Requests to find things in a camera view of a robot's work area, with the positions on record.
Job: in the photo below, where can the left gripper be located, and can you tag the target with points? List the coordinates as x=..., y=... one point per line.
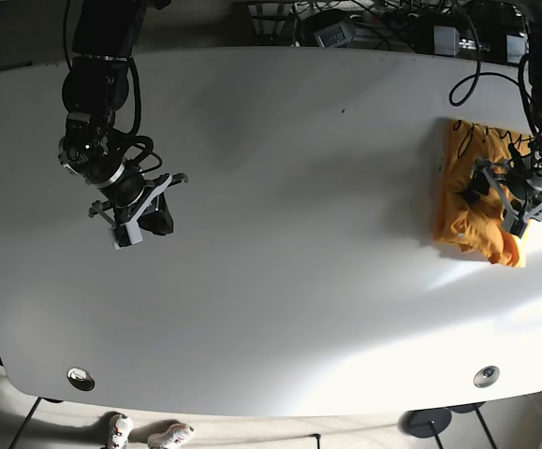
x=520, y=190

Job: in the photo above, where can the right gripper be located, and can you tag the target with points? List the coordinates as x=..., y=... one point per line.
x=128, y=193

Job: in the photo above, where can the left black floor stand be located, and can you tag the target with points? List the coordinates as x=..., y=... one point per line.
x=426, y=424

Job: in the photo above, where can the orange T-shirt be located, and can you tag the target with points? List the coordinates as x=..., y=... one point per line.
x=473, y=220

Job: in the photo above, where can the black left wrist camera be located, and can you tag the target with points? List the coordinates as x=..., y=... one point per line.
x=477, y=188

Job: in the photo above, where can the table cable grommet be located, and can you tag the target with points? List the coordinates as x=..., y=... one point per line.
x=486, y=377
x=80, y=379

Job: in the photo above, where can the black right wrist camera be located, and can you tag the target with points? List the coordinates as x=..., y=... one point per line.
x=157, y=219

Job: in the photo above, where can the white orange shoe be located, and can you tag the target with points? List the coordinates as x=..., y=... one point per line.
x=175, y=437
x=120, y=428

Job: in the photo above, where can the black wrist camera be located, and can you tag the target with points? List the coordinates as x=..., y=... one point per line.
x=477, y=188
x=157, y=219

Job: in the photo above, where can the black floor stand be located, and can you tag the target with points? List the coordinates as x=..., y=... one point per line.
x=426, y=424
x=474, y=408

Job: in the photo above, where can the right black floor stand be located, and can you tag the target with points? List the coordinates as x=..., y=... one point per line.
x=474, y=408

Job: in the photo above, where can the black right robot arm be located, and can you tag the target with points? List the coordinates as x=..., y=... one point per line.
x=102, y=142

